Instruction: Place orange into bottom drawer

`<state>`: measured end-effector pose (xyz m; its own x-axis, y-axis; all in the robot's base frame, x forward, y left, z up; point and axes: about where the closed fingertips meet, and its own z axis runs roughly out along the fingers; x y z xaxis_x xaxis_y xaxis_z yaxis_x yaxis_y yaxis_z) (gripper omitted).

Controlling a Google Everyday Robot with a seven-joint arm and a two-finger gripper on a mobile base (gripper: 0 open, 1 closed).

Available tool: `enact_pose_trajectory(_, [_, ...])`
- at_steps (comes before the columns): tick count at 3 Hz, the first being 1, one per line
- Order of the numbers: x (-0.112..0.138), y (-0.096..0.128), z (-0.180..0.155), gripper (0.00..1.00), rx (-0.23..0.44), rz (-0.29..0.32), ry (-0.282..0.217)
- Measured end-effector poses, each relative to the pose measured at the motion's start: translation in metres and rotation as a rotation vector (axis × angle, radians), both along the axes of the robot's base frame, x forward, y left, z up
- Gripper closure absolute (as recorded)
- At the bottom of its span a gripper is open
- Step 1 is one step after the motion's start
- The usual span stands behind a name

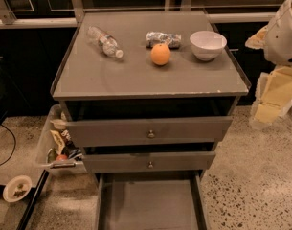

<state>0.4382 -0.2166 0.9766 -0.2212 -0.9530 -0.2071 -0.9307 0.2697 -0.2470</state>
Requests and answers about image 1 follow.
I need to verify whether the red round item in bin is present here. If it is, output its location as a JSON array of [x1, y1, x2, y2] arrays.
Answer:
[[56, 154, 68, 161]]

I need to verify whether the grey bottom drawer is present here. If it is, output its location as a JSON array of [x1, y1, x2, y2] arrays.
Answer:
[[95, 172, 211, 230]]

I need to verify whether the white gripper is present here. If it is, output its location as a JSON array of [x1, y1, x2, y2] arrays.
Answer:
[[245, 0, 292, 129]]

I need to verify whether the yellow snack packet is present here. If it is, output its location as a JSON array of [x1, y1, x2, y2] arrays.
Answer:
[[51, 130, 65, 155]]

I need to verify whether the grey drawer cabinet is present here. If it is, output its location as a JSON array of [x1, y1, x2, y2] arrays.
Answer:
[[50, 11, 252, 230]]

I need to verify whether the grey middle drawer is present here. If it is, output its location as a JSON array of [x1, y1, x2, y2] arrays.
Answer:
[[83, 151, 215, 173]]

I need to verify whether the clear plastic water bottle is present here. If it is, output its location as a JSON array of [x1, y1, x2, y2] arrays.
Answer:
[[86, 26, 124, 58]]

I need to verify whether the grey top drawer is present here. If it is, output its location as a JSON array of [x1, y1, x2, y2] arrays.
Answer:
[[66, 116, 232, 147]]

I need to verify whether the white ceramic bowl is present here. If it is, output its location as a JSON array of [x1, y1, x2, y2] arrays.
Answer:
[[190, 31, 227, 61]]

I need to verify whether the grey drawer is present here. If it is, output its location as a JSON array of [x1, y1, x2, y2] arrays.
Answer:
[[66, 116, 232, 147], [83, 151, 215, 173], [95, 172, 211, 230]]

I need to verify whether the clear plastic storage bin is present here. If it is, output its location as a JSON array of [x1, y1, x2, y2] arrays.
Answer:
[[34, 104, 86, 176]]

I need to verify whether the crumpled silver snack bag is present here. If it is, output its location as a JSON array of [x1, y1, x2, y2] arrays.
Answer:
[[146, 32, 181, 49]]

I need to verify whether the metal railing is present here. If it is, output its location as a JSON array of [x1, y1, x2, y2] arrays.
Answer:
[[0, 0, 286, 28]]

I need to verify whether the orange fruit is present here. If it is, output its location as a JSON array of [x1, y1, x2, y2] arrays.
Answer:
[[150, 44, 170, 65]]

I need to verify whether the black floor cable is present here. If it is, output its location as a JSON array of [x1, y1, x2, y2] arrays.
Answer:
[[0, 120, 17, 171]]

